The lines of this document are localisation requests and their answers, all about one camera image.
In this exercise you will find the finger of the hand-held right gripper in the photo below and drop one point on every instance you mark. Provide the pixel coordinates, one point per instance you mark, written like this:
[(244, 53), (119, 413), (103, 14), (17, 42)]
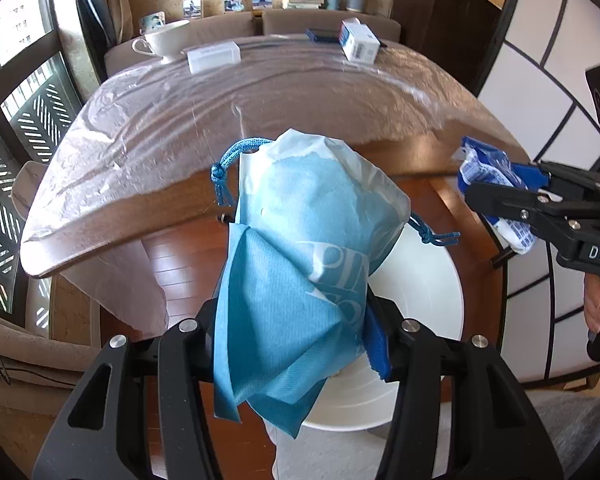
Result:
[(530, 174), (505, 202)]

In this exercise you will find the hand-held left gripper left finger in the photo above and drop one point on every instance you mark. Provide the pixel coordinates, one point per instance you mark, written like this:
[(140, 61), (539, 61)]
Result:
[(180, 360)]

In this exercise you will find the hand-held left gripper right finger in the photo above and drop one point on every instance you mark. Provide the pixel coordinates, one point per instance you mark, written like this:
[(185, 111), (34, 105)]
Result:
[(377, 350)]

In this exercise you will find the blue white tissue pack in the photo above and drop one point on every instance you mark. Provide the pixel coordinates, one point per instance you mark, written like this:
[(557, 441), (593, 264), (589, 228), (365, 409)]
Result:
[(485, 165)]

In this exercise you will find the white round bin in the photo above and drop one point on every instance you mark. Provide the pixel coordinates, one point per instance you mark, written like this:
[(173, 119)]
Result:
[(420, 285)]

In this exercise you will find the person's right hand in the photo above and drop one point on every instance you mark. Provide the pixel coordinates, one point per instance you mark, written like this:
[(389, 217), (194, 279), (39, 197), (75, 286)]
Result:
[(595, 305)]

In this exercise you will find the white black lattice door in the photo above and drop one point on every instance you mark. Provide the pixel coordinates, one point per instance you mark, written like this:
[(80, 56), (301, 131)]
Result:
[(540, 70)]

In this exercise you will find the beige sofa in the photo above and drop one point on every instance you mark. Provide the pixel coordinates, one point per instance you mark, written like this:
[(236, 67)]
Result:
[(25, 410)]

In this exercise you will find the dark wooden cabinet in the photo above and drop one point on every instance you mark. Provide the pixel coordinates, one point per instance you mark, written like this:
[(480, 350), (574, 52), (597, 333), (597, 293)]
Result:
[(445, 25)]

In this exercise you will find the person's grey trouser leg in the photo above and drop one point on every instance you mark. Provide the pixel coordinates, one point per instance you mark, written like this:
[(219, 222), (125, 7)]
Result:
[(575, 435)]

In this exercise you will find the white blue milk carton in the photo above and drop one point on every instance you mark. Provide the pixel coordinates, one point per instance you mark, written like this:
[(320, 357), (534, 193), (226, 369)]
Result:
[(360, 45)]

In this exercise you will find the beige chair back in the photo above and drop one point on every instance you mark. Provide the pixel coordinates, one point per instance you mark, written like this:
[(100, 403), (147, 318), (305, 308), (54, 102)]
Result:
[(30, 185)]

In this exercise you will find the dark blue case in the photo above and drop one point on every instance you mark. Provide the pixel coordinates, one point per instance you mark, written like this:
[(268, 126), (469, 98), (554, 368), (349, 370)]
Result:
[(322, 35)]

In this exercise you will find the blue mug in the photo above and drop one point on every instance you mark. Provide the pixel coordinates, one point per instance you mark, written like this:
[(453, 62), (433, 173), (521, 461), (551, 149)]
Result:
[(333, 1)]

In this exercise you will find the patterned window screen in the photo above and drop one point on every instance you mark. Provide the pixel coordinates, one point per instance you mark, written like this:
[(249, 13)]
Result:
[(35, 120)]

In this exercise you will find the white flat box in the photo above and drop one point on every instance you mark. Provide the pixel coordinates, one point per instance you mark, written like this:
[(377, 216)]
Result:
[(212, 57)]

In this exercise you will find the small photo print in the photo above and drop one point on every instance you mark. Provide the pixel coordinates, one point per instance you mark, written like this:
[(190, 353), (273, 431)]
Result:
[(152, 21), (233, 1), (262, 2), (192, 8)]

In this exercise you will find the white teacup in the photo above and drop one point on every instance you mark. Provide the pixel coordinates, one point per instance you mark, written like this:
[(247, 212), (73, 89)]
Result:
[(167, 40)]

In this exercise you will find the beige curtain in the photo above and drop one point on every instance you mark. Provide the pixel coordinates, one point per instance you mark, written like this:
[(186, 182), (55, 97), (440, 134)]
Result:
[(105, 5)]

